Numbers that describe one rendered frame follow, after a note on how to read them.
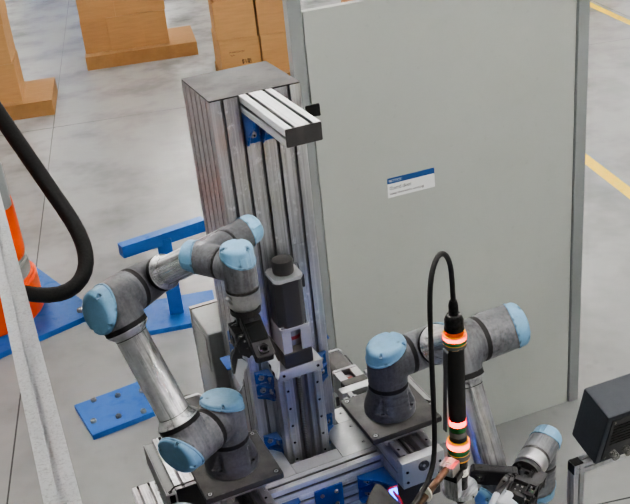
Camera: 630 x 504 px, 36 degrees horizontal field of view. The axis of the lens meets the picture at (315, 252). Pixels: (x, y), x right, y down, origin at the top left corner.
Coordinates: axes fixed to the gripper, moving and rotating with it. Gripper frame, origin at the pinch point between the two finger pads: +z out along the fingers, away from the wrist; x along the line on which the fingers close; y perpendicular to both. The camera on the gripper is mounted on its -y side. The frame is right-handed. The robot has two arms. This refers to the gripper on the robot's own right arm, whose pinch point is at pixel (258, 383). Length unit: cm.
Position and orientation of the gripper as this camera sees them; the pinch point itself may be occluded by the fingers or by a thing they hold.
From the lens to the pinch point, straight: 229.9
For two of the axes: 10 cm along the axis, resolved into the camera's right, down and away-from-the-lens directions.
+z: 1.0, 8.9, 4.5
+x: -9.3, 2.4, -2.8
